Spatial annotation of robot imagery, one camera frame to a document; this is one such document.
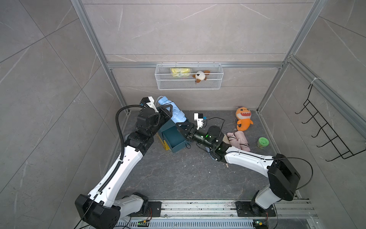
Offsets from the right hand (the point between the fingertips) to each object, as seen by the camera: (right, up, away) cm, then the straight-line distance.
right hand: (177, 128), depth 68 cm
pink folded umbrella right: (+44, -10, +30) cm, 54 cm away
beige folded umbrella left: (+31, -25, +21) cm, 44 cm away
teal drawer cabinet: (-2, -7, +10) cm, 12 cm away
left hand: (-2, +12, -1) cm, 12 cm away
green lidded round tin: (+57, -11, +28) cm, 64 cm away
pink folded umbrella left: (+37, -10, +29) cm, 48 cm away
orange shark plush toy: (+49, +8, +40) cm, 63 cm away
